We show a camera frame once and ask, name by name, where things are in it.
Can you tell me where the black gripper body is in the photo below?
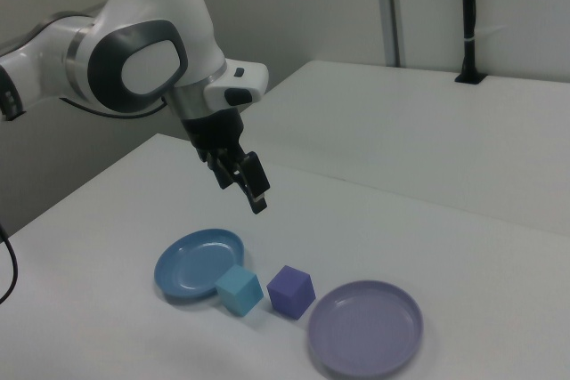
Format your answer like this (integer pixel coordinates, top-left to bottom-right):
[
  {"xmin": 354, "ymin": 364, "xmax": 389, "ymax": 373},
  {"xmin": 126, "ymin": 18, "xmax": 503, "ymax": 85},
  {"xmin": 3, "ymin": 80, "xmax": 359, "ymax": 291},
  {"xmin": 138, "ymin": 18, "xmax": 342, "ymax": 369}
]
[{"xmin": 180, "ymin": 108, "xmax": 246, "ymax": 161}]

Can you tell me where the teal cube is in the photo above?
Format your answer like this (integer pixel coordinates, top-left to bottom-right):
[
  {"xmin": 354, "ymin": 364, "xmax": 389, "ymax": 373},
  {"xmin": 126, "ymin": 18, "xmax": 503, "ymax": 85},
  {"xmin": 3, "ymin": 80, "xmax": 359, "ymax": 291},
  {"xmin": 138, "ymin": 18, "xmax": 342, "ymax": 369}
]
[{"xmin": 216, "ymin": 265, "xmax": 264, "ymax": 318}]

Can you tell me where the purple cube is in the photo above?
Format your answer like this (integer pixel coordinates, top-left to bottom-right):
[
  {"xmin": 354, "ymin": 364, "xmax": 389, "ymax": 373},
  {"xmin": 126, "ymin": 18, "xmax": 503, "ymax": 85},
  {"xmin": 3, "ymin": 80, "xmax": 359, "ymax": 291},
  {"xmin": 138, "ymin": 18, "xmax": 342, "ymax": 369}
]
[{"xmin": 265, "ymin": 264, "xmax": 317, "ymax": 321}]

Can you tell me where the blue plate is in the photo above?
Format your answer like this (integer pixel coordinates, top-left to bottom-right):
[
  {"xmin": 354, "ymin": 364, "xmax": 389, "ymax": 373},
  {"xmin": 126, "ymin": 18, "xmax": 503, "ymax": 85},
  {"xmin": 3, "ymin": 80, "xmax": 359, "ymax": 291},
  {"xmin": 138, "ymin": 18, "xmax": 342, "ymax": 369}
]
[{"xmin": 153, "ymin": 228, "xmax": 247, "ymax": 303}]

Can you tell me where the purple plate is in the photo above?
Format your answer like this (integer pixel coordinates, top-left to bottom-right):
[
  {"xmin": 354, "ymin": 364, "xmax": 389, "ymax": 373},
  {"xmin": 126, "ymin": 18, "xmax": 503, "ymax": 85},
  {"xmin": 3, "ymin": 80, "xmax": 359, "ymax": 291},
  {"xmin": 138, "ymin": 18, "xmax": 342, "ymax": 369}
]
[{"xmin": 306, "ymin": 280, "xmax": 424, "ymax": 379}]

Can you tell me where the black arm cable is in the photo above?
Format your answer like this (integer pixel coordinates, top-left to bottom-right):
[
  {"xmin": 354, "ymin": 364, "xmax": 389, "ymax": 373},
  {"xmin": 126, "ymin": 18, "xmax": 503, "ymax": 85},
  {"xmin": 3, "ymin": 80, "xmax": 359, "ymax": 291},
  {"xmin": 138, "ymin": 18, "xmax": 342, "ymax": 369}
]
[{"xmin": 59, "ymin": 93, "xmax": 173, "ymax": 120}]

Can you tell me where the grey partition post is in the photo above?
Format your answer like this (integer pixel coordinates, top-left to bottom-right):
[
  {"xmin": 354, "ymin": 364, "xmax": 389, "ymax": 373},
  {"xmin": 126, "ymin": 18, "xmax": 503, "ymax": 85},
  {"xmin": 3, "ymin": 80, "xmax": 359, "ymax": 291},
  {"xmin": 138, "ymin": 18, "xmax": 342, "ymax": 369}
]
[{"xmin": 381, "ymin": 0, "xmax": 407, "ymax": 69}]

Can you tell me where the thin black cable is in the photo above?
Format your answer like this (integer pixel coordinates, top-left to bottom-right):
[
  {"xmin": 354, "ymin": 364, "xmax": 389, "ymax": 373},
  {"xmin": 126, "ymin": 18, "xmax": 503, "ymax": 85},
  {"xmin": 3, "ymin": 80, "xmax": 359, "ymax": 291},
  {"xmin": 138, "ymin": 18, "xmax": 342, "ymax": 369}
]
[{"xmin": 0, "ymin": 222, "xmax": 20, "ymax": 306}]

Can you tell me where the black mount pole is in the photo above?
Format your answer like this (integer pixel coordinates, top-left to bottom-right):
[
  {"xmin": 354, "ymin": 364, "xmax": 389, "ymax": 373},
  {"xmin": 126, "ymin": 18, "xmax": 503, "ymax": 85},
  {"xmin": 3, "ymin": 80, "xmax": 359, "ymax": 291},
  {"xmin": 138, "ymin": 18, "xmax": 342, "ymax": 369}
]
[{"xmin": 453, "ymin": 0, "xmax": 487, "ymax": 85}]

